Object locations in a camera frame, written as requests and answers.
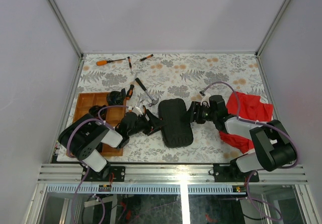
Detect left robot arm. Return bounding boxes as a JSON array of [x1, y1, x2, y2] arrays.
[[58, 107, 166, 181]]

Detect small precision screwdriver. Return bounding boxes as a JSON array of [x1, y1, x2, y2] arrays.
[[127, 56, 133, 74], [136, 54, 154, 62]]

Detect black plastic tool case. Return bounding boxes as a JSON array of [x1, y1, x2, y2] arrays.
[[158, 98, 194, 148]]

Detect wooden compartment tray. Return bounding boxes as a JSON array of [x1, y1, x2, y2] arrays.
[[65, 92, 128, 157]]

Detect claw hammer black handle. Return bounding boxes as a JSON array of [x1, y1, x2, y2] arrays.
[[135, 78, 159, 107]]

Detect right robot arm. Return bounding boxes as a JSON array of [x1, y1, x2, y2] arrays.
[[185, 93, 298, 181]]

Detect black orange handle screwdriver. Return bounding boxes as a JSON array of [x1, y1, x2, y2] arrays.
[[126, 73, 138, 100]]

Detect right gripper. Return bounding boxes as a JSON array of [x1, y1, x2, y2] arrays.
[[180, 102, 217, 124]]

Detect red cloth bag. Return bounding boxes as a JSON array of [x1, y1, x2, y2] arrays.
[[218, 91, 274, 156]]

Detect large orange screwdriver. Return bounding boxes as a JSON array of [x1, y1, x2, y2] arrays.
[[96, 58, 125, 66]]

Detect aluminium front rail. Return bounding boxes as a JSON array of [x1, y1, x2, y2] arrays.
[[37, 162, 309, 194]]

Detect dark patterned rolled cloth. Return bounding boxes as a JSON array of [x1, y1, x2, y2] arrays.
[[106, 88, 126, 106]]

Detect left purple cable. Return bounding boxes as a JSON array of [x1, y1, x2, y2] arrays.
[[68, 105, 134, 224]]

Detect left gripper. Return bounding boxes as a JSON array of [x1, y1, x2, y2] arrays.
[[129, 109, 168, 137]]

